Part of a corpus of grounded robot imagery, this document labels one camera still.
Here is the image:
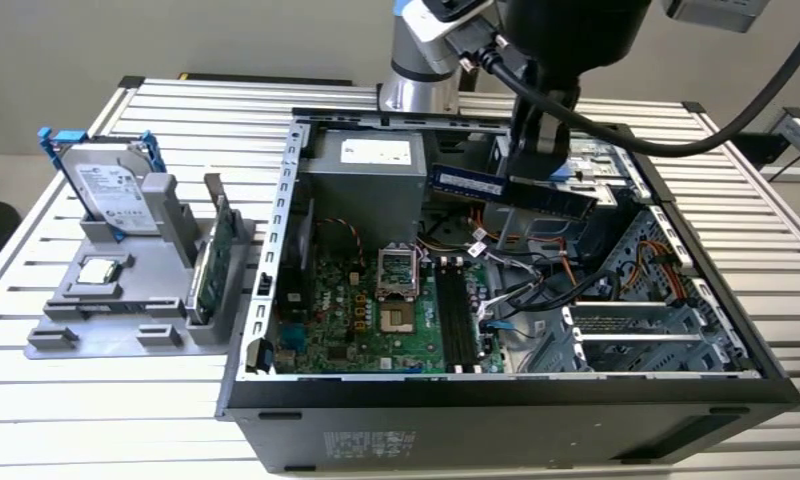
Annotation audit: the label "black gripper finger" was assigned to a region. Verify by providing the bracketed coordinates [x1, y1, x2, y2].
[505, 93, 580, 180]

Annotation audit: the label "black RAM slot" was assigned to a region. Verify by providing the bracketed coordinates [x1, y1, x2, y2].
[456, 257, 480, 374]
[437, 257, 460, 374]

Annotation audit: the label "silver metal drive cage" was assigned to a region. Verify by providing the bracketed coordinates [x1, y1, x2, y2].
[482, 128, 641, 251]

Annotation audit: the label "grey power supply unit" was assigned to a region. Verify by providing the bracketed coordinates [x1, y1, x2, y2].
[297, 128, 429, 251]

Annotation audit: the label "CPU socket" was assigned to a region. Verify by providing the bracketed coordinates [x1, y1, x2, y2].
[378, 301, 420, 336]

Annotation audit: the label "black case fan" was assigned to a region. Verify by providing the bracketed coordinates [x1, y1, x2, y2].
[280, 197, 318, 321]

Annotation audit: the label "green motherboard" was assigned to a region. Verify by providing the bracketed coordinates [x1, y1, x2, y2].
[272, 249, 508, 375]

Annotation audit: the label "green graphics card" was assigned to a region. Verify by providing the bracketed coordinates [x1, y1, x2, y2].
[183, 172, 254, 331]

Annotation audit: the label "black open PC case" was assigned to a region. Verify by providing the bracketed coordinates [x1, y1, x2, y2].
[211, 106, 800, 475]

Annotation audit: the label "grey plastic parts rack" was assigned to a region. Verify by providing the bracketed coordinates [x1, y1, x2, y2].
[23, 172, 261, 361]

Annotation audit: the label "hard disk in blue carrier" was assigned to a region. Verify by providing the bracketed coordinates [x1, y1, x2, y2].
[35, 127, 169, 237]

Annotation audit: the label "silver CPU chip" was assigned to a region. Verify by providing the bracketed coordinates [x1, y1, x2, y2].
[71, 258, 122, 287]

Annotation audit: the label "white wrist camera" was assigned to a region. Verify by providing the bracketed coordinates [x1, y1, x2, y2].
[398, 0, 498, 56]

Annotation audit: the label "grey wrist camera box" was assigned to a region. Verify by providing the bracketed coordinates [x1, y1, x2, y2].
[665, 0, 775, 35]

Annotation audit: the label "black cable bundle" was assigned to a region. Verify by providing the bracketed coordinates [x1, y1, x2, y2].
[478, 249, 618, 321]

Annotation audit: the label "orange yellow red power wires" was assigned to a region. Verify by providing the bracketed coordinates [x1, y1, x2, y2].
[622, 239, 692, 306]

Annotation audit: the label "multicoloured fan wire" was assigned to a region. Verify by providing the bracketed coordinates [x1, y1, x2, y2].
[313, 217, 368, 281]

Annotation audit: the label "metal socket cover frame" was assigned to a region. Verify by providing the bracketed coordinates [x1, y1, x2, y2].
[376, 242, 420, 301]

